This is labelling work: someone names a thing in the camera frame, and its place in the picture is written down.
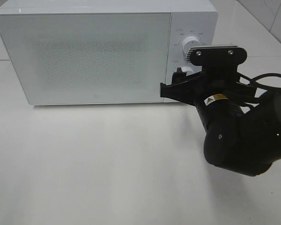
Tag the white timer knob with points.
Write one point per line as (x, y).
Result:
(188, 70)

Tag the upper white power knob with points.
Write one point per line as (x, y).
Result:
(188, 42)

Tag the white microwave door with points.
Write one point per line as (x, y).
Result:
(88, 59)

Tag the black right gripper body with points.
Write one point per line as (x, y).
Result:
(216, 110)

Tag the white microwave oven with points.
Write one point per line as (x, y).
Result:
(187, 18)

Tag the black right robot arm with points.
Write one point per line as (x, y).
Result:
(242, 121)

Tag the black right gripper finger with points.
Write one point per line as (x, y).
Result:
(182, 87)
(216, 55)

